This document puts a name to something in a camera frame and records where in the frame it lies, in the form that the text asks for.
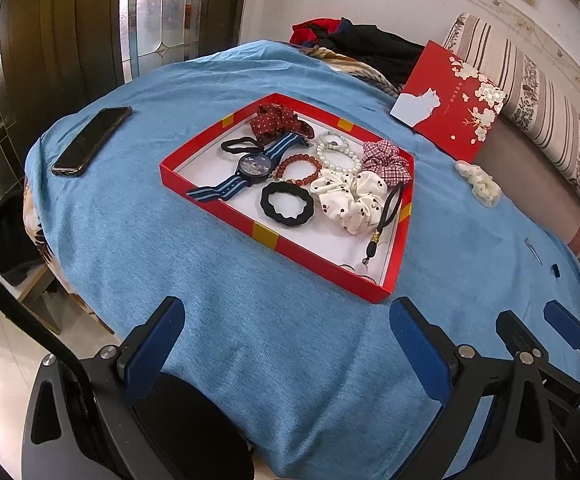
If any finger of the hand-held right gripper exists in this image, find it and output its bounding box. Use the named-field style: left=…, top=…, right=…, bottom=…
left=544, top=300, right=580, bottom=356
left=496, top=310, right=551, bottom=361

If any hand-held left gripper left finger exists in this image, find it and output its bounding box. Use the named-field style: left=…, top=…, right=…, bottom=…
left=22, top=296, right=185, bottom=480

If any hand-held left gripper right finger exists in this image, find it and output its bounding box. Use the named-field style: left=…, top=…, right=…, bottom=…
left=390, top=297, right=556, bottom=480

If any black cord tassel pendant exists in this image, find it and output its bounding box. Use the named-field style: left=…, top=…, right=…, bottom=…
left=340, top=182, right=405, bottom=283

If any red cardboard tray box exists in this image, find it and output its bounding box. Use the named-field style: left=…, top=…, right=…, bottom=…
left=160, top=92, right=415, bottom=305

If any thick black wavy hair tie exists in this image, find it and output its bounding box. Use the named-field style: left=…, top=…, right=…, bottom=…
left=260, top=181, right=315, bottom=225

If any white pearl bracelet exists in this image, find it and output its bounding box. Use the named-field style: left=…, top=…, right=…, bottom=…
left=316, top=141, right=363, bottom=175

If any red bead bracelet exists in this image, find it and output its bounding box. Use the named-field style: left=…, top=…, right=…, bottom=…
left=273, top=152, right=321, bottom=186

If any thin black hair tie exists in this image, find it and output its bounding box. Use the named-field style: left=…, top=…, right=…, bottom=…
left=220, top=136, right=267, bottom=157

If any blue cloth cover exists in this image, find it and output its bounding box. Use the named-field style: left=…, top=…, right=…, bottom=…
left=24, top=39, right=580, bottom=478

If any wooden stool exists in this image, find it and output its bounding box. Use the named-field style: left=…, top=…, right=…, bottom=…
left=17, top=260, right=115, bottom=336

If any white cherry print scrunchie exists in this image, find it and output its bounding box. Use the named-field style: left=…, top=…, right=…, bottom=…
left=311, top=170, right=388, bottom=236

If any dark cloth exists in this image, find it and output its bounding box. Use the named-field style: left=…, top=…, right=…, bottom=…
left=0, top=195, right=45, bottom=286

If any pink checked scrunchie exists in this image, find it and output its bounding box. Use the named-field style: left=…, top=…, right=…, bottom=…
left=361, top=141, right=413, bottom=183

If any striped sofa cushion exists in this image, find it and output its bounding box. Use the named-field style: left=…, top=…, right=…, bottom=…
left=442, top=12, right=580, bottom=218

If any black smartphone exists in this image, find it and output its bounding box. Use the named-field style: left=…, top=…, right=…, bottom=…
left=51, top=106, right=133, bottom=177

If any red flowered box lid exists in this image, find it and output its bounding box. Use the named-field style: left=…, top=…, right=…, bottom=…
left=390, top=40, right=508, bottom=161

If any dark red dotted scrunchie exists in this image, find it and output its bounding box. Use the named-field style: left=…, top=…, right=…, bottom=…
left=249, top=102, right=315, bottom=141

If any pile of dark clothes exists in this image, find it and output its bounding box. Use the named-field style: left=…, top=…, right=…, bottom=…
left=290, top=17, right=425, bottom=96

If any leaded glass door panel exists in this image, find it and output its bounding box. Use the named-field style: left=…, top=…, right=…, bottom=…
left=120, top=0, right=205, bottom=83

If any blue striped strap wristwatch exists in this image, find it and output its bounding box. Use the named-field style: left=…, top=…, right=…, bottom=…
left=186, top=132, right=307, bottom=205

